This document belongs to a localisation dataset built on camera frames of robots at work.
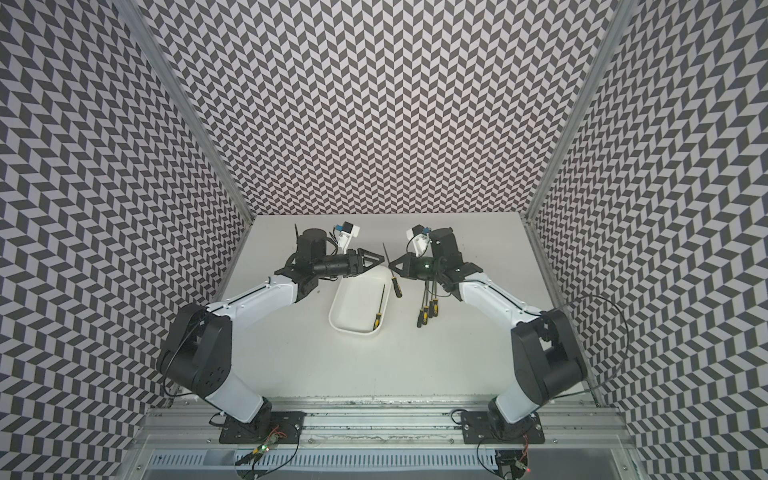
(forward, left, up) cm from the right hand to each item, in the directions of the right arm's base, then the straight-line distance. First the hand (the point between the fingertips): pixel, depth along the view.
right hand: (390, 270), depth 82 cm
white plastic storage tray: (0, +11, -17) cm, 20 cm away
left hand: (0, +2, +3) cm, 4 cm away
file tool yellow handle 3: (0, -14, -18) cm, 23 cm away
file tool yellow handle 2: (-5, -10, -16) cm, 20 cm away
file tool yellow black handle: (-7, +4, -16) cm, 18 cm away
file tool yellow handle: (-6, -2, 0) cm, 6 cm away
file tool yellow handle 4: (-5, -9, -17) cm, 20 cm away
